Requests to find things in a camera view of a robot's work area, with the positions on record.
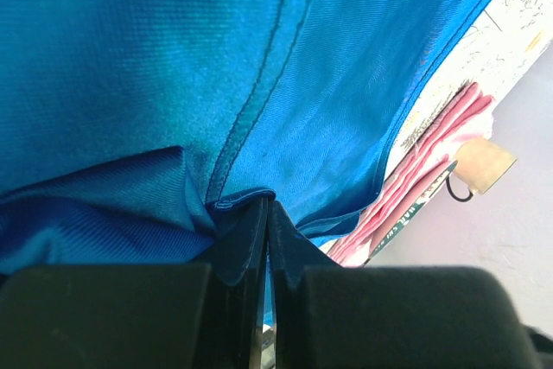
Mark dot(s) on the cream mug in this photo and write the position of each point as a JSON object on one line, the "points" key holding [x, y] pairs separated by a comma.
{"points": [[480, 163]]}

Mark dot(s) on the pink floral placemat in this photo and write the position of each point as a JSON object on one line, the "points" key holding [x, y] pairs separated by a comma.
{"points": [[467, 116]]}

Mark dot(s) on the floral tablecloth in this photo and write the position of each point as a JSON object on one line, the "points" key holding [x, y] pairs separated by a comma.
{"points": [[496, 52]]}

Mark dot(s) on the white plate green rim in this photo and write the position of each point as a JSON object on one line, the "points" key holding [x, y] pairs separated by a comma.
{"points": [[410, 213]]}

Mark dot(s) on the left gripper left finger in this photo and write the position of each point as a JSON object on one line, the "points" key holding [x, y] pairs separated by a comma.
{"points": [[204, 314]]}

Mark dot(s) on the blue cloth napkin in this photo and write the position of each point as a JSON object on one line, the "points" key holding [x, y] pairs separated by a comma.
{"points": [[126, 123]]}

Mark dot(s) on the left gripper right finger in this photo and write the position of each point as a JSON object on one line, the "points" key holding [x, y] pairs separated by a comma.
{"points": [[328, 316]]}

